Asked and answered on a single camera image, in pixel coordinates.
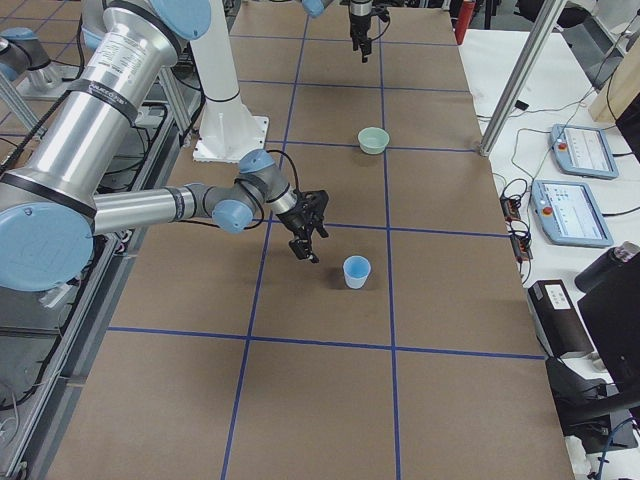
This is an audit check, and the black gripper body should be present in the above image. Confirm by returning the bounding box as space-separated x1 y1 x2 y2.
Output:
349 8 390 41
277 190 329 234

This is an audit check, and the light blue plastic cup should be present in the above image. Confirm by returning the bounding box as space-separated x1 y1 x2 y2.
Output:
342 255 371 289

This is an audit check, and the mint green bowl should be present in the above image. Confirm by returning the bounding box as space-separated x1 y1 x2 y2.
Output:
357 127 390 155

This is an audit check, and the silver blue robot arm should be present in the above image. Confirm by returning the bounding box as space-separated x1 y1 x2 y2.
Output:
300 0 390 63
1 1 328 291

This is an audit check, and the black water bottle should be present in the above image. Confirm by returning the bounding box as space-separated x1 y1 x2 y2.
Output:
574 241 639 293

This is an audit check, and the small black square device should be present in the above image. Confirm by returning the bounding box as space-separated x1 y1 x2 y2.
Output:
515 100 529 111

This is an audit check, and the orange black power strip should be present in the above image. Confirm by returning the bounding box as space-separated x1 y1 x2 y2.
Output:
500 195 533 264

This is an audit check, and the far teach pendant tablet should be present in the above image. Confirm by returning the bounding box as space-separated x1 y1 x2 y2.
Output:
550 124 619 180

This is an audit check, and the teach pendant tablet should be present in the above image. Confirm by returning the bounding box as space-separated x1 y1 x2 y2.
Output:
550 124 619 180
531 180 613 248

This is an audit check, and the near teach pendant tablet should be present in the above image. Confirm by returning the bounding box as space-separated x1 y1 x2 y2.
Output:
531 180 613 248

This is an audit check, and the black rectangular box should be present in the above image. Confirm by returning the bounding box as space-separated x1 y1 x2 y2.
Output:
527 280 594 359

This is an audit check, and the wooden board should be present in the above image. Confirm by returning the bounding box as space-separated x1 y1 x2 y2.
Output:
589 31 639 123

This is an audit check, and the black monitor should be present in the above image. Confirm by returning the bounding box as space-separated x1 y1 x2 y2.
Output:
578 258 639 389

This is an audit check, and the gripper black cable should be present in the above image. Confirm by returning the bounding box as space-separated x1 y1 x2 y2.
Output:
177 148 302 232

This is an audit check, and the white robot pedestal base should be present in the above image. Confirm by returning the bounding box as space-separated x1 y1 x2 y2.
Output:
190 1 269 163

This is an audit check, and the aluminium frame post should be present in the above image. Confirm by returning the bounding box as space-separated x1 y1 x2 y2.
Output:
478 0 566 157

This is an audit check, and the aluminium side frame rail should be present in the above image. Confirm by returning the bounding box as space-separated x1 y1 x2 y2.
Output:
1 94 201 479

